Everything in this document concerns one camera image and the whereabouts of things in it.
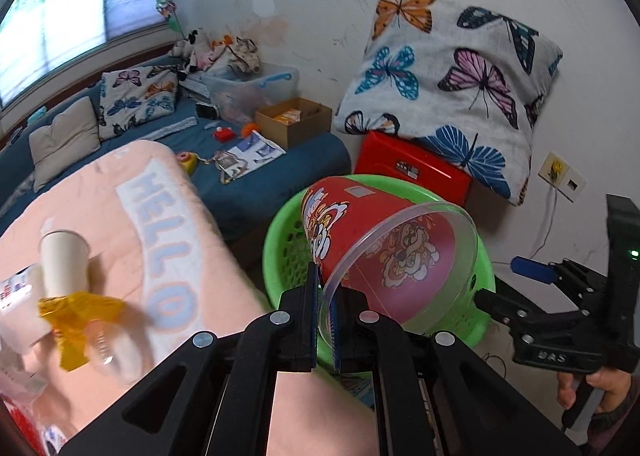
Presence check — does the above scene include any white paper cup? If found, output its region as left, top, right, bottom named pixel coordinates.
left=39, top=230, right=92, bottom=302

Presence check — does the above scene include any red plastic stool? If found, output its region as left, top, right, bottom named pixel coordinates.
left=353, top=131, right=474, bottom=209

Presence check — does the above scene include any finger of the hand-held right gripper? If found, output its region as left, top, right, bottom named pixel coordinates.
left=510, top=256, right=566, bottom=285
left=474, top=288, right=543, bottom=334

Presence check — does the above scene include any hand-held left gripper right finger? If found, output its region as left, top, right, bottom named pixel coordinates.
left=327, top=286, right=584, bottom=456

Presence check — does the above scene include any open magazine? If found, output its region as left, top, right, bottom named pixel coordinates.
left=214, top=131, right=287, bottom=183

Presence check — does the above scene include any beige patterned cloth toy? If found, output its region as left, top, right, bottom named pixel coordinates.
left=227, top=37, right=262, bottom=75

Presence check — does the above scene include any yellow plastic wrapper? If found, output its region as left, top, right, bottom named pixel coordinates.
left=39, top=290, right=127, bottom=373

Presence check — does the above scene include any beige pillow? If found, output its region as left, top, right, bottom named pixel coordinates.
left=28, top=96, right=102, bottom=193

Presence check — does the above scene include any blue mattress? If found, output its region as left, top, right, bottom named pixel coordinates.
left=0, top=53, right=352, bottom=243

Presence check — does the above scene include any yellow toy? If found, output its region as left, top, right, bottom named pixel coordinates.
left=176, top=151, right=200, bottom=176

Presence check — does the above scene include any cardboard box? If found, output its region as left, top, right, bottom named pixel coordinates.
left=255, top=97, right=333, bottom=150

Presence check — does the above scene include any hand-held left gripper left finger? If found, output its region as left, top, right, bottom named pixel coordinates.
left=59, top=261, right=321, bottom=456

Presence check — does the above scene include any stack of papers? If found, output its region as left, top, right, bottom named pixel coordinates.
left=179, top=71, right=212, bottom=100

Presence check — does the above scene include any white wall cable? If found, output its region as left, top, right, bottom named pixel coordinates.
left=527, top=177, right=559, bottom=262

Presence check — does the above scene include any red printed snack cup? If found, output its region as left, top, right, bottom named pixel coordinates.
left=300, top=176, right=479, bottom=340

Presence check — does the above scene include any white wall outlet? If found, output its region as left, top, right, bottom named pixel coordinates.
left=538, top=152, right=587, bottom=204

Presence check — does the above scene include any green plastic basket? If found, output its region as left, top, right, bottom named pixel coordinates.
left=262, top=174, right=496, bottom=378

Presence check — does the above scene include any clear plastic storage bin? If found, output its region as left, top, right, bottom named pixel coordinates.
left=200, top=61, right=301, bottom=125

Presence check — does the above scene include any green pinwheel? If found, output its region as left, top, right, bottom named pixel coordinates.
left=155, top=0, right=186, bottom=37

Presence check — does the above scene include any white lace strip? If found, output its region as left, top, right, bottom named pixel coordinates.
left=145, top=117, right=197, bottom=141

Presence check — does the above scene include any small butterfly print pillow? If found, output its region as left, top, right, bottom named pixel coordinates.
left=97, top=65, right=181, bottom=141

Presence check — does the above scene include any clear plastic bottle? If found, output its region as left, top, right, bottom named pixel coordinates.
left=82, top=321, right=147, bottom=385

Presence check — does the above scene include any window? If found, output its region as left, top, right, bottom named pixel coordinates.
left=0, top=0, right=174, bottom=110

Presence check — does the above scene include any large butterfly print pillow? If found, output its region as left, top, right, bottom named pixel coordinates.
left=332, top=0, right=565, bottom=207

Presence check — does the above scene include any person's right forearm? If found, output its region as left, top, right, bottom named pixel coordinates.
left=586, top=398, right=635, bottom=456

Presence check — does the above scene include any person's right hand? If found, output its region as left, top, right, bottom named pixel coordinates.
left=557, top=366, right=640, bottom=413

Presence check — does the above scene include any red and white wrapper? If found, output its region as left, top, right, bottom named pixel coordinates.
left=0, top=361, right=66, bottom=456

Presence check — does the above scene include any pink lettered blanket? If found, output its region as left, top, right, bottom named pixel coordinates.
left=0, top=139, right=377, bottom=456

